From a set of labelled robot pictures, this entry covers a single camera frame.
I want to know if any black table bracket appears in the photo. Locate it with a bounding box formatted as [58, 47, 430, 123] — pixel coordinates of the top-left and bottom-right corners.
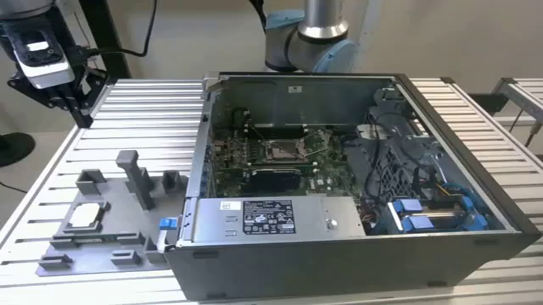
[468, 93, 508, 117]

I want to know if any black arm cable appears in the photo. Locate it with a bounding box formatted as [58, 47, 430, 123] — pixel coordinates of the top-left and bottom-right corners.
[248, 0, 269, 25]

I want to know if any black camera cable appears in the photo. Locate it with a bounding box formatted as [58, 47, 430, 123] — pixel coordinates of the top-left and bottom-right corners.
[83, 0, 157, 58]

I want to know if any silver CPU chip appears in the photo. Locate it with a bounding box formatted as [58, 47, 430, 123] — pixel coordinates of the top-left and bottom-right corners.
[66, 203, 105, 228]

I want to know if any grey parts rack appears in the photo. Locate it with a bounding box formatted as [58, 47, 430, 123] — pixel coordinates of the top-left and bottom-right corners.
[35, 149, 189, 277]

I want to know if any green motherboard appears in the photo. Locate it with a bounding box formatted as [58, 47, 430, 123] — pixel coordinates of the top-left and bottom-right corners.
[209, 126, 361, 198]

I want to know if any silver power supply unit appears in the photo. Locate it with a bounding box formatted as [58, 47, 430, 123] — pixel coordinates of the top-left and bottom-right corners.
[192, 196, 366, 242]

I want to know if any black graphics card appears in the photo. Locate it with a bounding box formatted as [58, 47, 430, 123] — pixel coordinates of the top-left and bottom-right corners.
[248, 168, 301, 194]

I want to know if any black round stand base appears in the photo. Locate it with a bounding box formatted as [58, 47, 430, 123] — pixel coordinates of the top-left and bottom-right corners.
[0, 132, 35, 168]

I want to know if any grey metal drive cage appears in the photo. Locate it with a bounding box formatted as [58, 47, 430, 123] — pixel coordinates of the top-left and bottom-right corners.
[342, 87, 505, 236]

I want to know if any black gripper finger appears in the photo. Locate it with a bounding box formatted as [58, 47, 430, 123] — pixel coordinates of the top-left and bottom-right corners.
[74, 67, 107, 112]
[5, 71, 93, 129]

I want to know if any CPU socket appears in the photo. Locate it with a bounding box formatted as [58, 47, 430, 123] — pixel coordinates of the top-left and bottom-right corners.
[262, 139, 306, 161]

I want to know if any blue disk carrier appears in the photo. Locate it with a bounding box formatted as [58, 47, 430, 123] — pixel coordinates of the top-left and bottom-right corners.
[400, 214, 434, 233]
[392, 198, 422, 214]

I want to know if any black open PC case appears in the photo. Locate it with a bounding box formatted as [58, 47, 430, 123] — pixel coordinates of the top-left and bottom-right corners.
[162, 71, 543, 301]

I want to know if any metal socket cover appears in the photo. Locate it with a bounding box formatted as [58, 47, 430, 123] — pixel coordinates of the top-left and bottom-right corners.
[296, 128, 334, 156]

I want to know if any thin metal locking lever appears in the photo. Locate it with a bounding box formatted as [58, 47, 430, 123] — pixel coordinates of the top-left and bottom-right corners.
[249, 125, 269, 143]

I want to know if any black floor cable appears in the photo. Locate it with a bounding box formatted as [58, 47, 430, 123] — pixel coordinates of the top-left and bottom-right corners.
[0, 180, 26, 194]

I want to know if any black label sticker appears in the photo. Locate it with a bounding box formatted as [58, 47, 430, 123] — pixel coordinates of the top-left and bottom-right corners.
[241, 200, 294, 235]

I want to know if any metal slat side table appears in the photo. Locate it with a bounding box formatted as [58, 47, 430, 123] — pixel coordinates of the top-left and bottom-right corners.
[490, 77, 543, 128]

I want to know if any blue drive bay clip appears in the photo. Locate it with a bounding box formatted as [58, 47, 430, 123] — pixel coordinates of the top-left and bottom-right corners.
[460, 195, 486, 231]

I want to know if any black RAM slot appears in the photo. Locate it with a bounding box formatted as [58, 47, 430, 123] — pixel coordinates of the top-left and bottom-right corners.
[244, 123, 308, 130]
[244, 128, 308, 134]

